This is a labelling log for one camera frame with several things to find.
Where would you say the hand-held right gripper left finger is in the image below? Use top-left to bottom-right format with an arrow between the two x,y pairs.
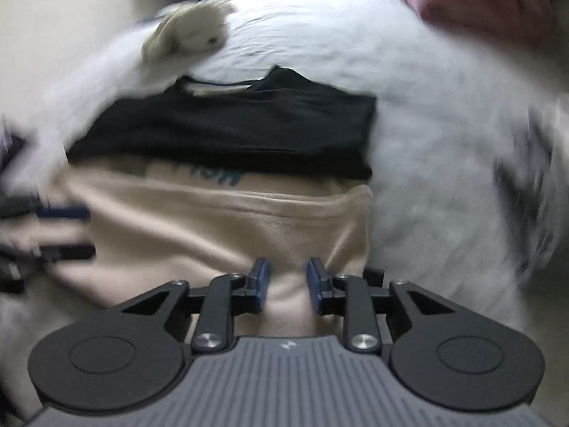
122,257 -> 271,352

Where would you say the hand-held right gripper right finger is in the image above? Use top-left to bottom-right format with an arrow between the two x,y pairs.
307,257 -> 454,352

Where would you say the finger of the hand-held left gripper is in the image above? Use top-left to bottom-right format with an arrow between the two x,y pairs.
36,205 -> 92,222
38,242 -> 97,262

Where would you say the beige garment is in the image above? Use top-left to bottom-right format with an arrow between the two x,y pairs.
42,153 -> 374,336

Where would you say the black garment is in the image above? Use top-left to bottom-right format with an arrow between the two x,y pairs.
67,66 -> 378,181

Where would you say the grey bed sheet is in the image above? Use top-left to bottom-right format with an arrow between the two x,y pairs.
0,0 -> 569,410

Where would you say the white plush toy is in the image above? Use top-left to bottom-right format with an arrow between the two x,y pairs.
141,0 -> 236,60

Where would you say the grey folded garment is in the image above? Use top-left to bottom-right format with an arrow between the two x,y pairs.
493,111 -> 558,281

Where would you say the pink folded blanket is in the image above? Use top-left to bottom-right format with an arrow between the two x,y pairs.
389,0 -> 556,47

